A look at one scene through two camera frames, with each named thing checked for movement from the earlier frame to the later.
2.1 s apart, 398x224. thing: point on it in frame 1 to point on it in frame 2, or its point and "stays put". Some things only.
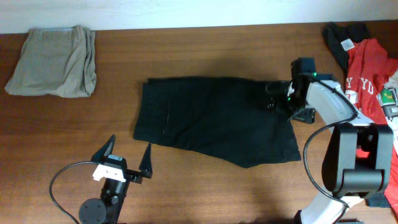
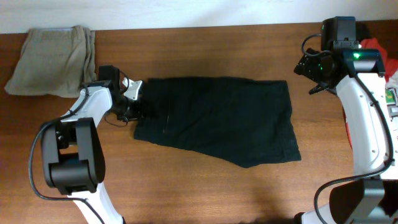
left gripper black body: (134, 175) to (130, 109)
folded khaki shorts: (56, 61) stays put
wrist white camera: (106, 172) to (132, 89)
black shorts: (225, 117) stays put
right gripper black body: (283, 104) to (311, 70)
